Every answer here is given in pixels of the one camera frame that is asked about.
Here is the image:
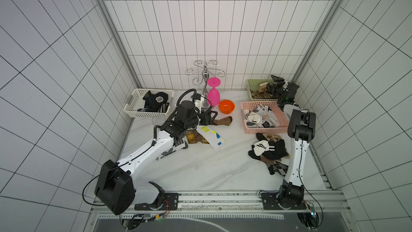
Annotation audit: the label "beige green argyle sock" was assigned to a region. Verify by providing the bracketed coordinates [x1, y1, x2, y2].
[251, 91, 277, 100]

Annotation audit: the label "brown tan striped sock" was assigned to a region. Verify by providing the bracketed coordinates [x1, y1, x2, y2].
[257, 82, 274, 96]

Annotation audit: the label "black sock white logo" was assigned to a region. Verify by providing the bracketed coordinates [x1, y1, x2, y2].
[142, 91, 168, 112]

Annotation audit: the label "white sock grey pattern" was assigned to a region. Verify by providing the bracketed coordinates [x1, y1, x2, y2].
[243, 105, 280, 128]

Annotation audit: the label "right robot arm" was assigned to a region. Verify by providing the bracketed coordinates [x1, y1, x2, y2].
[271, 75, 316, 210]

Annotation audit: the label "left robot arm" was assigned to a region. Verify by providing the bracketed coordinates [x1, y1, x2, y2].
[94, 89, 211, 215]

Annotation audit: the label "green plastic basket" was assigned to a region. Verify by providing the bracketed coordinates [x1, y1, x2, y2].
[246, 79, 276, 101]

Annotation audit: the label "pink plastic basket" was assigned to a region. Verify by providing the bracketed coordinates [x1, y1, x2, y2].
[241, 101, 289, 134]

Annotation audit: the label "white plastic basket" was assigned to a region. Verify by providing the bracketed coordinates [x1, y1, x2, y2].
[123, 89, 174, 118]

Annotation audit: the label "yellow brown plaid sock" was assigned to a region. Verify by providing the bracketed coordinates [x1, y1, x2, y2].
[186, 130, 209, 144]

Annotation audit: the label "pink plastic goblet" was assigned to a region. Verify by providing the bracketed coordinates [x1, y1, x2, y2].
[207, 77, 221, 106]

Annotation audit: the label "white sock yellow blue patches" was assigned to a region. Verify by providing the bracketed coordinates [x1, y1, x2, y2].
[196, 126, 226, 150]

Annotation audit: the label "brown long sock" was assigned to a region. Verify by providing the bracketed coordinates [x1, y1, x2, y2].
[212, 117, 233, 126]

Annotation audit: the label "orange plastic bowl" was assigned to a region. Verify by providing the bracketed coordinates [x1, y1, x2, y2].
[218, 99, 235, 114]

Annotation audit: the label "chrome cup holder stand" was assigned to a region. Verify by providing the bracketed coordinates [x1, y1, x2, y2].
[185, 60, 226, 109]

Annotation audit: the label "black white sock pile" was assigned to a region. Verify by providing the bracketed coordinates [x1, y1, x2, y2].
[248, 133, 290, 165]

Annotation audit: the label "black grey argyle sock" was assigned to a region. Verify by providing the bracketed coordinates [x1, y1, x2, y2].
[268, 161, 289, 177]

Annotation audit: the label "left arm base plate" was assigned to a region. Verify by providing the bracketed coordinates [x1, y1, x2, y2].
[134, 193, 179, 212]

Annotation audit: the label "aluminium rail frame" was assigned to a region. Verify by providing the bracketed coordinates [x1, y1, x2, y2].
[84, 189, 358, 232]

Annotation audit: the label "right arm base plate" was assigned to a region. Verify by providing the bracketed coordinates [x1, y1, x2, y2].
[258, 191, 307, 211]

